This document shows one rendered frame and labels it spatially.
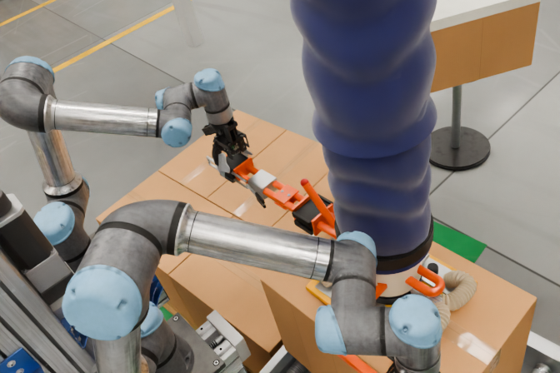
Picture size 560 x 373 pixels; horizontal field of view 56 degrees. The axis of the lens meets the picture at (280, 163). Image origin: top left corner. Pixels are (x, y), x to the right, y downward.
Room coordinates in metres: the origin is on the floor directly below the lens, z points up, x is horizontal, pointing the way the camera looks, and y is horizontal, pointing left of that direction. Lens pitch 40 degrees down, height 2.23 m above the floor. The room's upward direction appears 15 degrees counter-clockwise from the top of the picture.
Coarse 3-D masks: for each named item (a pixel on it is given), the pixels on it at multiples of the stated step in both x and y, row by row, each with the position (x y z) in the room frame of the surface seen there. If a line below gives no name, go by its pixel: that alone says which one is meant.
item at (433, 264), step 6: (432, 258) 0.84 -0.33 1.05; (426, 264) 0.82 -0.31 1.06; (432, 264) 0.80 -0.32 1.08; (438, 264) 0.81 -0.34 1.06; (444, 264) 0.81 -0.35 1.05; (432, 270) 0.78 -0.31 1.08; (438, 270) 0.80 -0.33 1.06; (444, 270) 0.79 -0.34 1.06; (450, 270) 0.79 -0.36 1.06; (456, 270) 0.79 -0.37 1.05; (426, 282) 0.77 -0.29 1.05; (432, 282) 0.77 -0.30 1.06; (444, 288) 0.74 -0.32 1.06; (450, 288) 0.74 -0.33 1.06; (444, 294) 0.73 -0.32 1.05
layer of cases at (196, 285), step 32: (256, 128) 2.32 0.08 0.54; (192, 160) 2.19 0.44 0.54; (256, 160) 2.05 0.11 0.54; (288, 160) 1.99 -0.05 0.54; (320, 160) 1.93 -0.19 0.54; (128, 192) 2.06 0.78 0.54; (160, 192) 2.00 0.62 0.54; (192, 192) 1.93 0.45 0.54; (224, 192) 1.87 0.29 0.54; (320, 192) 1.71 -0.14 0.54; (288, 224) 1.57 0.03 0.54; (192, 256) 1.53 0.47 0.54; (192, 288) 1.36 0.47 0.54; (224, 288) 1.32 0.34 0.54; (256, 288) 1.28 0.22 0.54; (192, 320) 1.47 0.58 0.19; (256, 320) 1.14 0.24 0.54; (256, 352) 1.07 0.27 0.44
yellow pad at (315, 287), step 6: (312, 282) 0.86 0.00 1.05; (318, 282) 0.85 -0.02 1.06; (306, 288) 0.85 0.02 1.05; (312, 288) 0.84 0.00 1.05; (318, 288) 0.84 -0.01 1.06; (324, 288) 0.83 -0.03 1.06; (330, 288) 0.83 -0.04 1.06; (312, 294) 0.83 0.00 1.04; (318, 294) 0.82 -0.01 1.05; (324, 294) 0.82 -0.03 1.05; (330, 294) 0.81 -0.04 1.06; (324, 300) 0.80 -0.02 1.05; (330, 300) 0.80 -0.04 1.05; (390, 306) 0.73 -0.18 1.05
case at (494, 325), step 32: (448, 256) 0.85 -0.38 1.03; (288, 288) 0.88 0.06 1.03; (480, 288) 0.73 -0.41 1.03; (512, 288) 0.71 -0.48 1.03; (288, 320) 0.86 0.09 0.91; (480, 320) 0.65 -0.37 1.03; (512, 320) 0.63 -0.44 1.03; (288, 352) 0.92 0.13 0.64; (320, 352) 0.77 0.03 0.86; (448, 352) 0.59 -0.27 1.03; (480, 352) 0.57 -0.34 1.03; (512, 352) 0.61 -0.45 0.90
